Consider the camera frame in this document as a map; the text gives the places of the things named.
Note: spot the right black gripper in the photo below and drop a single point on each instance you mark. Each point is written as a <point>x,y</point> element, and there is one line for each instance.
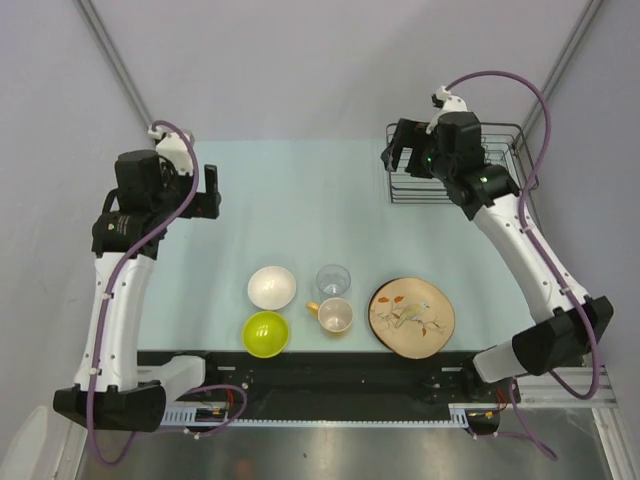
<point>408,134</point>

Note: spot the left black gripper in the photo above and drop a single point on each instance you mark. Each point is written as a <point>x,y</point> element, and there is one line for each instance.
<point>205,204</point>

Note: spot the black wire dish rack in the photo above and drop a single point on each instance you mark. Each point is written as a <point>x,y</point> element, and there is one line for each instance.
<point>504,144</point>

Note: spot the white bowl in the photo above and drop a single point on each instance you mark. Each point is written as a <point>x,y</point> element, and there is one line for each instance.
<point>271,288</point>

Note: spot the clear plastic cup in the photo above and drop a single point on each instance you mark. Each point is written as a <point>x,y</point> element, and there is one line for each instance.
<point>333,281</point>

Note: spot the yellow mug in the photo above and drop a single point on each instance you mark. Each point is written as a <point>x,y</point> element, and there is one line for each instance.
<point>335,315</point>

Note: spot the yellow-green bowl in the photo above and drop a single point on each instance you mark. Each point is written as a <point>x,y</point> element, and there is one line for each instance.
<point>265,334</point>

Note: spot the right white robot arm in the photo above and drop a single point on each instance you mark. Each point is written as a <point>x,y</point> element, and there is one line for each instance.
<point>569,321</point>

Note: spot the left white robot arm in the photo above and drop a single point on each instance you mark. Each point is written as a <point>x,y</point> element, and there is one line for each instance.
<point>107,392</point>

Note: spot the bird pattern plate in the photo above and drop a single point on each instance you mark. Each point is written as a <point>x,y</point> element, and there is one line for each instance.
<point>411,317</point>

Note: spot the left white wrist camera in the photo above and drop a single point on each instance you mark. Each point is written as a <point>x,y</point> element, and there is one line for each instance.
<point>171,147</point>

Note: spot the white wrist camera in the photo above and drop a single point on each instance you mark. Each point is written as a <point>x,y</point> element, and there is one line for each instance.
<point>171,147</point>
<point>444,102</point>

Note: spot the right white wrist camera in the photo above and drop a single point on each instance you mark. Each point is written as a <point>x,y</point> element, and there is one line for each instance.
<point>444,102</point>

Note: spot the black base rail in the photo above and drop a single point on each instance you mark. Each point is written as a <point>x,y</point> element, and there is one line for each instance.
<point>334,386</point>

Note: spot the white slotted cable duct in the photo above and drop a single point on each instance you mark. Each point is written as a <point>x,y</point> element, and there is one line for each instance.
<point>457,416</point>

